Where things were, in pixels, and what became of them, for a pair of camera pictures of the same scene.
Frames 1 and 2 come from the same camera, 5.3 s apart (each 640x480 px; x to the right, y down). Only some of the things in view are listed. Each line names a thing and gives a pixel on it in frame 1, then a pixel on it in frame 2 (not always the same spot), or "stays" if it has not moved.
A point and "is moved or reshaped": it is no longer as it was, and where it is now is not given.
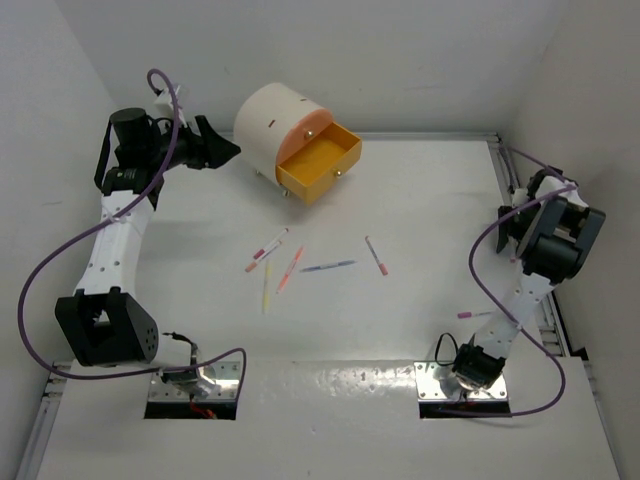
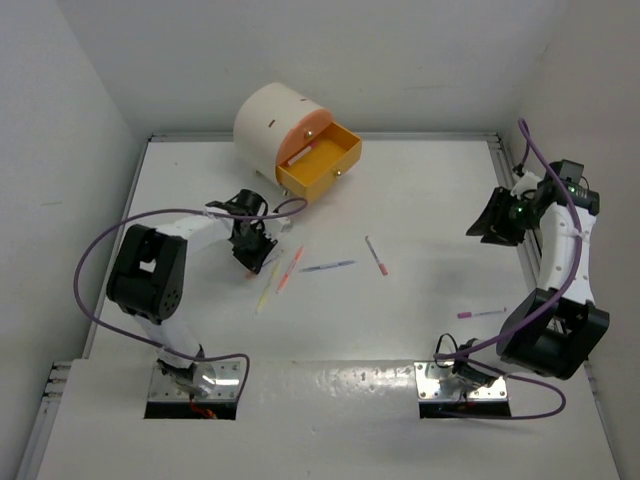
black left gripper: (217, 152) → (254, 261)
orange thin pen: (285, 278) stays
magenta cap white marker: (274, 243) is moved or reshaped
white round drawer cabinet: (285, 134) stays
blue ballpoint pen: (329, 265) stays
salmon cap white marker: (381, 264) stays
